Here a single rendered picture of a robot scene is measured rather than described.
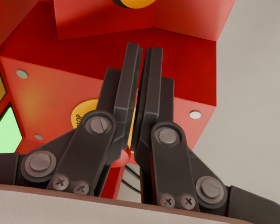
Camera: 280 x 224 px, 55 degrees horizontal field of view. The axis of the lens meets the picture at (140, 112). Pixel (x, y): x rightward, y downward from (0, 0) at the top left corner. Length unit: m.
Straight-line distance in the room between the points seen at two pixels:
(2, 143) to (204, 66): 0.17
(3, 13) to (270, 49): 0.93
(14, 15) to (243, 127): 1.21
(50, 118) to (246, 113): 1.21
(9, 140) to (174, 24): 0.17
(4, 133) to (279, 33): 1.00
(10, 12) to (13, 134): 0.26
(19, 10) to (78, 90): 0.31
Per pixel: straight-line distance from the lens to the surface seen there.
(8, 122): 0.24
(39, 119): 0.25
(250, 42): 1.11
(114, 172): 1.52
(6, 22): 0.47
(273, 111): 1.39
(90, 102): 0.21
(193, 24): 0.24
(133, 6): 0.21
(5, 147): 0.25
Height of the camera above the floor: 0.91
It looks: 40 degrees down
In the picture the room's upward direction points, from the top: 166 degrees counter-clockwise
